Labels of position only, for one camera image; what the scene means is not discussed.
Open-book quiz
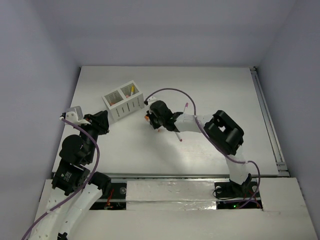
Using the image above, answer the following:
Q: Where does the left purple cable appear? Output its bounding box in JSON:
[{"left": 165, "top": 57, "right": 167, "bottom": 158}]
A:
[{"left": 21, "top": 118, "right": 101, "bottom": 240}]

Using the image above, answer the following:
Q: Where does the aluminium rail edge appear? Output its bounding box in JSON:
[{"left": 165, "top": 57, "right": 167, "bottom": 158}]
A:
[
  {"left": 249, "top": 67, "right": 290, "bottom": 177},
  {"left": 103, "top": 172, "right": 230, "bottom": 179}
]

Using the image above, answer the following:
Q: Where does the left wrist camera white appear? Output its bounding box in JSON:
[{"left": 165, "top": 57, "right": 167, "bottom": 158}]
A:
[{"left": 59, "top": 106, "right": 91, "bottom": 126}]

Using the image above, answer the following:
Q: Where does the pink capped white marker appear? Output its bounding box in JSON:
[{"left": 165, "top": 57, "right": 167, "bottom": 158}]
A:
[{"left": 175, "top": 132, "right": 183, "bottom": 142}]

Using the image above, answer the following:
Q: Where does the yellow capped white marker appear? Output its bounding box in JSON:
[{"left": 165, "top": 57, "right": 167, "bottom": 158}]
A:
[{"left": 130, "top": 86, "right": 135, "bottom": 96}]

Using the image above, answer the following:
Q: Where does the aluminium rail front edge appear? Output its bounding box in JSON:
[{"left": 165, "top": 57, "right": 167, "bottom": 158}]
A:
[{"left": 103, "top": 172, "right": 230, "bottom": 179}]

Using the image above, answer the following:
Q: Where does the aluminium rail right edge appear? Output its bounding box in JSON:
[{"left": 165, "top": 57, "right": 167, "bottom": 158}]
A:
[{"left": 249, "top": 67, "right": 290, "bottom": 177}]

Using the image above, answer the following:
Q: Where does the white two-compartment slotted holder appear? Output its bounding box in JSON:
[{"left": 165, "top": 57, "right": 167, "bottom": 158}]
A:
[{"left": 102, "top": 80, "right": 145, "bottom": 122}]

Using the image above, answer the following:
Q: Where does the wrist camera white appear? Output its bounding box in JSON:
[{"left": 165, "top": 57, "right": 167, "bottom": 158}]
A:
[
  {"left": 59, "top": 106, "right": 91, "bottom": 126},
  {"left": 143, "top": 96, "right": 158, "bottom": 110}
]

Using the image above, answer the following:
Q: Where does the white foam base cover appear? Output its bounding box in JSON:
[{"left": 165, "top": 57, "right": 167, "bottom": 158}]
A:
[{"left": 30, "top": 177, "right": 317, "bottom": 240}]

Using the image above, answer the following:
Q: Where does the purple capped white marker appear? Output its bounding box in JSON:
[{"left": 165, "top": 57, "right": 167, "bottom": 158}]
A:
[{"left": 183, "top": 102, "right": 189, "bottom": 113}]

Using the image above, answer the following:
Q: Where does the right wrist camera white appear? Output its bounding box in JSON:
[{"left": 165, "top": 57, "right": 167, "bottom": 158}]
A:
[{"left": 143, "top": 96, "right": 158, "bottom": 110}]

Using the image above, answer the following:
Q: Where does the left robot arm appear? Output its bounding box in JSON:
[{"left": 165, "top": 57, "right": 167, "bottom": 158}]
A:
[{"left": 52, "top": 106, "right": 113, "bottom": 240}]

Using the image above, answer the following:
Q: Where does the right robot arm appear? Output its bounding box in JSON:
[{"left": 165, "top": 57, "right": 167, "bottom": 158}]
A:
[{"left": 144, "top": 97, "right": 252, "bottom": 198}]

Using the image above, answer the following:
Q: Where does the orange capped white marker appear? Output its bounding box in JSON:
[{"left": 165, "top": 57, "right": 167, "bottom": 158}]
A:
[{"left": 144, "top": 115, "right": 161, "bottom": 132}]

